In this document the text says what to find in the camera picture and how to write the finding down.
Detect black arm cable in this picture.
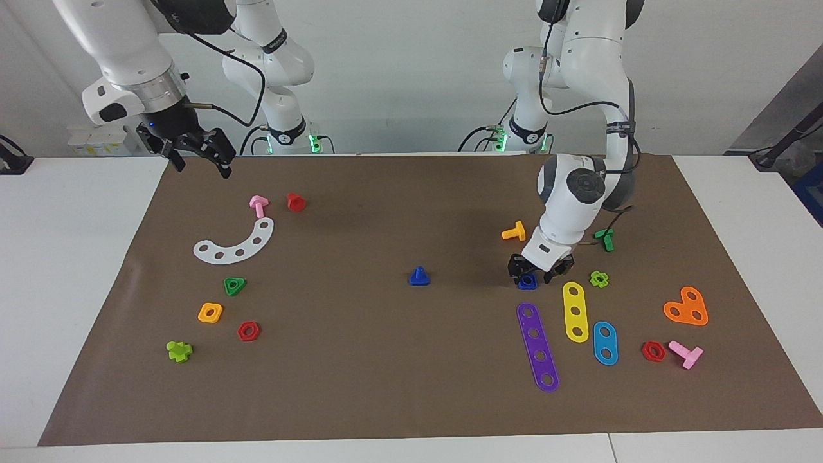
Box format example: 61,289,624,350
539,39,642,248
182,29,267,127

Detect purple four-hole plastic plate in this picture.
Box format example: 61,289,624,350
516,302,560,393

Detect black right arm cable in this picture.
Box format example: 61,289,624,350
182,29,267,127

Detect white curved five-hole plate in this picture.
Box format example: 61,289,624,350
193,217,275,265

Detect white box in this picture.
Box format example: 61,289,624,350
68,124,145,156

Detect yellow three-hole plastic plate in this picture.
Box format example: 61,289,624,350
563,282,590,343

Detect black stand pole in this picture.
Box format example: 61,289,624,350
749,103,823,169

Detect blue crate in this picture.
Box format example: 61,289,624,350
792,161,823,227

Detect orange three-hole angled plate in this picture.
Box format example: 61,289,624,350
663,286,709,327

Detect blue two-hole plastic plate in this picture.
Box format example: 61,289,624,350
593,321,619,367

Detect brown table mat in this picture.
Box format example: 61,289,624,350
37,154,823,447

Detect black table clamp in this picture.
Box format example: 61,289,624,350
0,135,34,176

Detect black base cable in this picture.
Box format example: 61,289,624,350
240,124,271,156
458,124,509,152

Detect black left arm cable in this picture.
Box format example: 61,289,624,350
539,39,642,248

